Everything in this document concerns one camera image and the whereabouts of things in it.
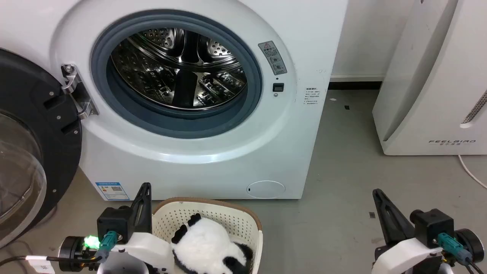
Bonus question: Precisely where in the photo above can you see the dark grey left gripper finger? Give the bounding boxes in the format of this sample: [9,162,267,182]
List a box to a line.
[131,183,152,233]

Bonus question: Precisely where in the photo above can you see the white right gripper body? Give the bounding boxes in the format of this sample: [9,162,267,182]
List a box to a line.
[372,237,445,274]

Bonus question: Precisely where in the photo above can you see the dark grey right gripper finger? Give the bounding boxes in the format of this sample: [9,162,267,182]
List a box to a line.
[372,188,415,246]

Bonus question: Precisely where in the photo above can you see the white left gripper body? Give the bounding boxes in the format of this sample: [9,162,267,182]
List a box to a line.
[97,232,175,274]

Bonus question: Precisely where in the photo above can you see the panda plush toy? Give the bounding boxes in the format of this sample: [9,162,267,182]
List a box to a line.
[170,213,255,274]

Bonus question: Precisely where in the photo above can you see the washing machine door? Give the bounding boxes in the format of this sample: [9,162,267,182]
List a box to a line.
[0,49,83,248]

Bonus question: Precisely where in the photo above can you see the stainless steel washing machine drum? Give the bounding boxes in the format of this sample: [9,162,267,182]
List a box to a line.
[110,28,248,112]

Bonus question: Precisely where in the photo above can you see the blue energy label sticker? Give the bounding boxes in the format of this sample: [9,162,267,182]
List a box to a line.
[95,182,131,201]

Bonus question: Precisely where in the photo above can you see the grey rubber door gasket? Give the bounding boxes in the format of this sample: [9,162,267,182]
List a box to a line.
[91,10,263,139]

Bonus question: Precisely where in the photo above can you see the cream perforated laundry basket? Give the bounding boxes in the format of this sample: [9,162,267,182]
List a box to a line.
[151,197,264,274]

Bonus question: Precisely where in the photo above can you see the round white filter cover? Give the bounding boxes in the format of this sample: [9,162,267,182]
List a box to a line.
[247,180,286,199]

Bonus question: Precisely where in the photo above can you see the white floor-standing appliance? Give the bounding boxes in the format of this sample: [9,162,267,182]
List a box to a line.
[372,0,487,156]

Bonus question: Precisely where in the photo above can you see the silver door hinge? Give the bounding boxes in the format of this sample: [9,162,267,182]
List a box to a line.
[61,64,99,119]

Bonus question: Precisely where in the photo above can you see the small printed text sticker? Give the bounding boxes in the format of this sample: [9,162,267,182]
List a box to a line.
[304,88,321,107]

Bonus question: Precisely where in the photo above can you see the grey warning sticker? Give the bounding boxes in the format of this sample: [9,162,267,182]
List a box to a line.
[258,41,288,75]

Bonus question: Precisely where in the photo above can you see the white front-load washing machine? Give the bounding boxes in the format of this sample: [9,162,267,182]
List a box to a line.
[0,0,349,201]

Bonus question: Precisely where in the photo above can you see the teal plug left gripper cable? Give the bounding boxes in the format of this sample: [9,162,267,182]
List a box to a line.
[94,231,118,264]

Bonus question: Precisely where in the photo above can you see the teal plug gripper cable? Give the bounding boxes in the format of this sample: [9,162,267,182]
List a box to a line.
[94,231,118,264]
[437,233,481,274]

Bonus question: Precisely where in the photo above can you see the teal plug right gripper cable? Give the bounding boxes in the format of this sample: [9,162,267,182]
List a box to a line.
[437,233,481,274]

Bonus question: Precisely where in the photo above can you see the white power cable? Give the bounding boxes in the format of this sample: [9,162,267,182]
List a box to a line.
[458,154,487,190]

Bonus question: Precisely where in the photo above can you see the black cable with white tag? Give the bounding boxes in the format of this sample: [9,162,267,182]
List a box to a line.
[0,255,104,274]

